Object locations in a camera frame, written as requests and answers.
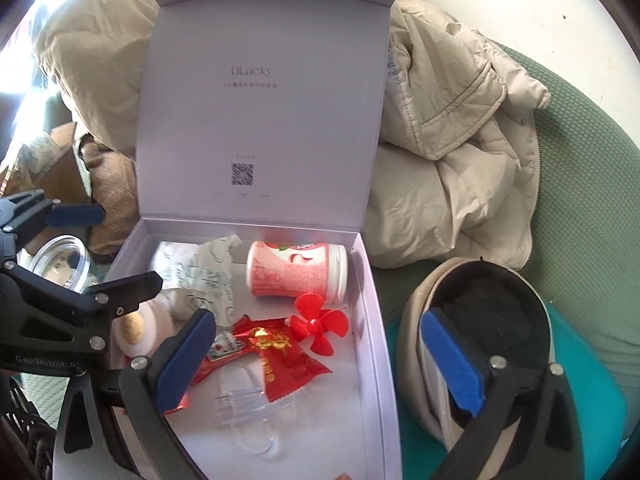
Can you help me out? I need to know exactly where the white round pod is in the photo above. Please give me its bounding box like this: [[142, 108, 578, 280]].
[[112, 294, 174, 359]]

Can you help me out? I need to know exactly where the clear plastic clip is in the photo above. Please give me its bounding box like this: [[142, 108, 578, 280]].
[[212, 364, 298, 456]]

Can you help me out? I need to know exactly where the red gold snack packet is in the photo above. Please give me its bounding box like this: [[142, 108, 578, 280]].
[[232, 316, 332, 402]]

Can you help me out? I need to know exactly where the red plastic propeller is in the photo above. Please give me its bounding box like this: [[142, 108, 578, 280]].
[[285, 292, 349, 356]]

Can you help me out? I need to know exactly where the red ketchup sachet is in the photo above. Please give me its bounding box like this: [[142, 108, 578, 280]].
[[154, 330, 245, 414]]

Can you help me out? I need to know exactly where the brown cardboard box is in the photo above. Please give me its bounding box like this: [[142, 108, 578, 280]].
[[1, 122, 90, 204]]

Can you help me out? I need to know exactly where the clear glass jar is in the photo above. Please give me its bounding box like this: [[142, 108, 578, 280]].
[[17, 231, 91, 292]]

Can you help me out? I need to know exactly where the teal foam mat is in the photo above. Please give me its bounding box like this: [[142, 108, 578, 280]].
[[398, 306, 627, 479]]

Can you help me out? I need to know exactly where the white patterned wipe packet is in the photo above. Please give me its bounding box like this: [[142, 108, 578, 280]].
[[149, 234, 241, 327]]

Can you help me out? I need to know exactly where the brown quilted garment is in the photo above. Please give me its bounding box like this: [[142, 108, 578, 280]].
[[78, 133, 140, 263]]

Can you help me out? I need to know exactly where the beige cap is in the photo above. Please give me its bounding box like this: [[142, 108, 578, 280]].
[[396, 258, 554, 479]]

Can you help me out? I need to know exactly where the pink white canister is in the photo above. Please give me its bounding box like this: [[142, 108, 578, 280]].
[[246, 240, 348, 304]]

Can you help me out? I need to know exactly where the open white gift box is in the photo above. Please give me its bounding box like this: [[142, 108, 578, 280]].
[[111, 0, 401, 479]]

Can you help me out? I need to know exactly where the beige puffer jacket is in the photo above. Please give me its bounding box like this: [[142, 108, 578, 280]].
[[35, 0, 550, 273]]

